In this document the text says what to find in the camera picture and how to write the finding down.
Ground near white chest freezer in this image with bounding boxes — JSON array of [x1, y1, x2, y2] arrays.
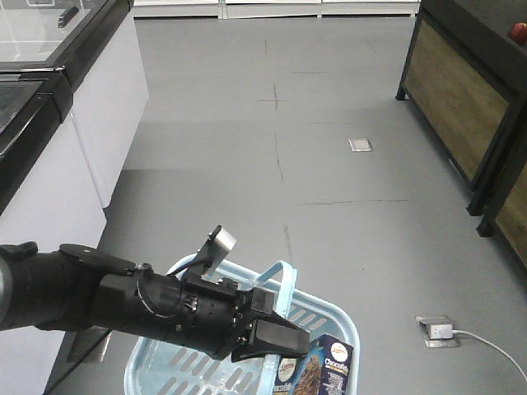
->
[[1, 73, 106, 394]]

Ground wooden black-framed display stand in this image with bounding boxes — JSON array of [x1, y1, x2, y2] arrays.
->
[[396, 1, 526, 216]]

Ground blue chocolate cookie box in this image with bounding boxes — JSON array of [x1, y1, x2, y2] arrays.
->
[[272, 334, 354, 395]]

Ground open floor socket with charger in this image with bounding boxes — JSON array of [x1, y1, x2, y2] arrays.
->
[[415, 315, 460, 349]]

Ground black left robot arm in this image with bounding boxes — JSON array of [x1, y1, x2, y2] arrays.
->
[[1, 242, 282, 360]]

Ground far white chest freezer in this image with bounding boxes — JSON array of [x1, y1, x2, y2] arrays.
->
[[1, 1, 148, 207]]

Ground white charger cable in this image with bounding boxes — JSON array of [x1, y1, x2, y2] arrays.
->
[[451, 328, 527, 382]]

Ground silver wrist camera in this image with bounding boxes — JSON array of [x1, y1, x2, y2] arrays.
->
[[189, 225, 236, 276]]

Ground white shelf base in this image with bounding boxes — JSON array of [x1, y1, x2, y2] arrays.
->
[[132, 0, 420, 20]]

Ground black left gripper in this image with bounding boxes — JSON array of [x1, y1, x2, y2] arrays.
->
[[137, 272, 310, 362]]

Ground closed steel floor socket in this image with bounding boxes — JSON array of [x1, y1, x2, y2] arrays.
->
[[67, 327, 111, 364]]

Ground red apple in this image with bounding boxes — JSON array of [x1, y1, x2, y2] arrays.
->
[[507, 22, 527, 45]]

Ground white chest freezer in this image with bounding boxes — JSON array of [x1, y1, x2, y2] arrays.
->
[[1, 1, 148, 207], [1, 73, 106, 394]]

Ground light blue plastic basket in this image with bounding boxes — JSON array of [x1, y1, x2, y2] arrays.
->
[[124, 260, 361, 394]]

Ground far steel floor socket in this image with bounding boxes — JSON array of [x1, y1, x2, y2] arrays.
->
[[348, 137, 373, 152]]

